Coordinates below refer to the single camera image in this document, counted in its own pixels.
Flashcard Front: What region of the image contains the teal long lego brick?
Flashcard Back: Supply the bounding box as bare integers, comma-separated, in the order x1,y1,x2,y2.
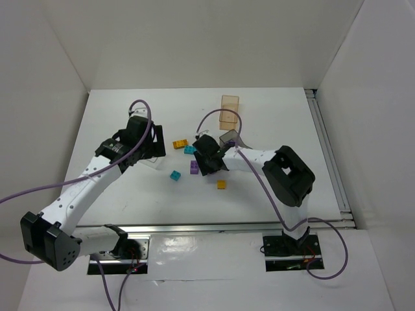
184,145,196,155

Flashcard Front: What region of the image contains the yellow long lego brick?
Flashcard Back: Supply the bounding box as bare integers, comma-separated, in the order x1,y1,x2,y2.
172,139,188,150

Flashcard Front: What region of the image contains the small yellow lego brick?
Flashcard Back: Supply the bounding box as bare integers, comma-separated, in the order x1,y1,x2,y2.
217,180,226,190

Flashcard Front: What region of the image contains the grey transparent container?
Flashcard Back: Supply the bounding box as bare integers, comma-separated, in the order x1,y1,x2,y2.
219,130,250,149

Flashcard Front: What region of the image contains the small teal lego brick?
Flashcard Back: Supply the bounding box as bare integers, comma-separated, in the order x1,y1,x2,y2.
170,170,181,181

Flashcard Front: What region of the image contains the orange transparent container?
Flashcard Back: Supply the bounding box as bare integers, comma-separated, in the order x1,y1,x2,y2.
219,95,239,131

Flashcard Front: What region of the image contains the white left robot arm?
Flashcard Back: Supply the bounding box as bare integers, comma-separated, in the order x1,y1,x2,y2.
20,115,166,271

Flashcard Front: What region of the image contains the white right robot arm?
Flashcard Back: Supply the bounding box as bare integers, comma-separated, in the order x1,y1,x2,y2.
193,134,315,257

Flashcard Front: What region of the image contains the clear transparent container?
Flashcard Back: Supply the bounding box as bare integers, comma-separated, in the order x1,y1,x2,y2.
139,157,165,170

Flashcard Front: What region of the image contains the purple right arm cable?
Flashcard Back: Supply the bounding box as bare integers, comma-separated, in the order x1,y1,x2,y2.
195,108,350,279

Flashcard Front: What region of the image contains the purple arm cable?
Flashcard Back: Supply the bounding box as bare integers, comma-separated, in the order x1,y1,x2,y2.
195,108,350,279
0,99,153,265

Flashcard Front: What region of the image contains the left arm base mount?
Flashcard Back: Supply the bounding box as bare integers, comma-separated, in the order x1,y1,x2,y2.
95,235,150,275

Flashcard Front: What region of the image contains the aluminium side rail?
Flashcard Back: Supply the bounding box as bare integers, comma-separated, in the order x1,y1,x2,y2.
304,89,356,228

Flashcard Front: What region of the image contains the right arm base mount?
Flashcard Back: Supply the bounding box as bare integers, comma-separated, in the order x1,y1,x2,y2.
259,235,324,272

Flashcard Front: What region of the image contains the aluminium front rail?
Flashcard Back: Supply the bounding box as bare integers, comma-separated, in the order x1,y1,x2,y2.
73,221,288,235

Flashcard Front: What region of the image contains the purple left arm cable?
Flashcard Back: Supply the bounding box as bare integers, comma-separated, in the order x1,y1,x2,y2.
0,99,153,265

